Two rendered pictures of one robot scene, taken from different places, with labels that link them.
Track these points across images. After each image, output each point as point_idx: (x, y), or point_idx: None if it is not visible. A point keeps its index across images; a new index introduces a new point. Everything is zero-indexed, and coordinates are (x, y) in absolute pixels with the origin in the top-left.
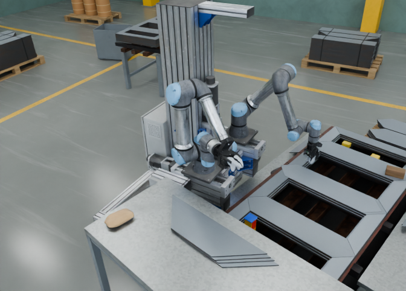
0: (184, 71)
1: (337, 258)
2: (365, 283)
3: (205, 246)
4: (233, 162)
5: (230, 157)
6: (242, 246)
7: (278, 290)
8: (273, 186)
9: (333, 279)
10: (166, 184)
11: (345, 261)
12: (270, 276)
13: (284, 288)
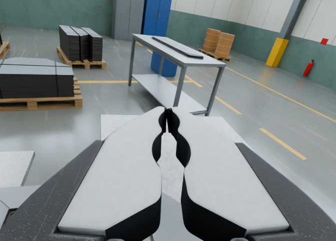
0: None
1: (6, 202)
2: (16, 185)
3: None
4: (221, 131)
5: (215, 212)
6: (172, 240)
7: (169, 160)
8: None
9: (103, 134)
10: None
11: (7, 192)
12: (165, 176)
13: (161, 157)
